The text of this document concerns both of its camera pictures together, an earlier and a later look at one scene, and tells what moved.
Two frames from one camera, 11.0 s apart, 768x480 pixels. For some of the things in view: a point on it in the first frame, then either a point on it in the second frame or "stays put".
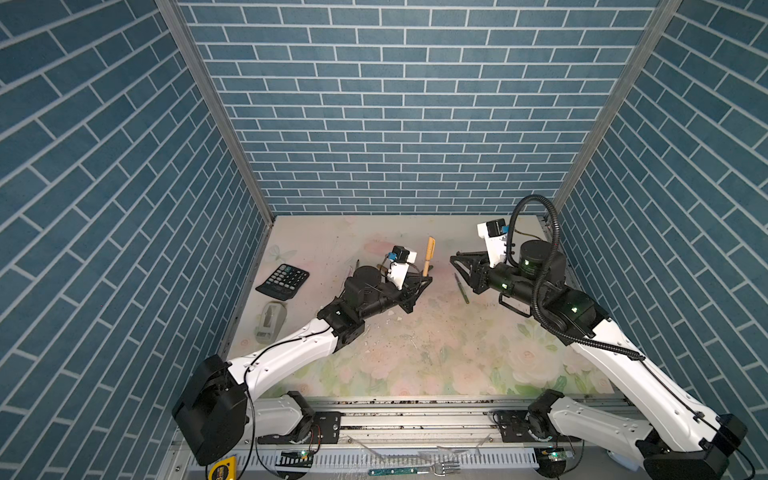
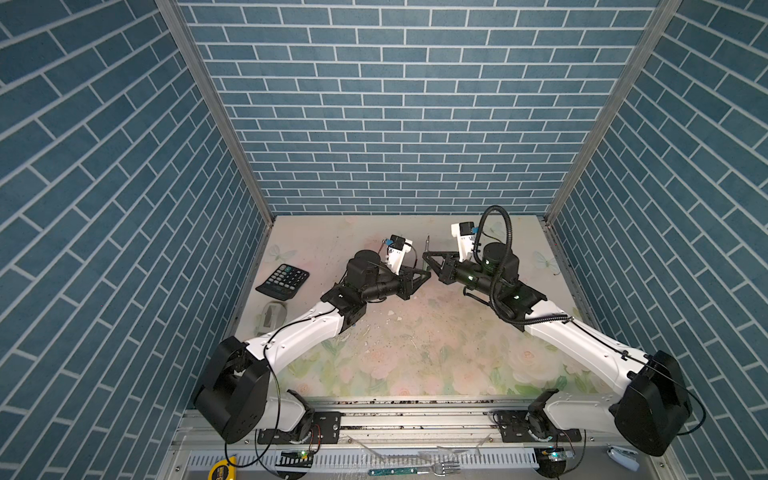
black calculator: x=284 y=282 stays put
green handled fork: x=439 y=469 stays put
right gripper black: x=479 y=266 → x=448 y=270
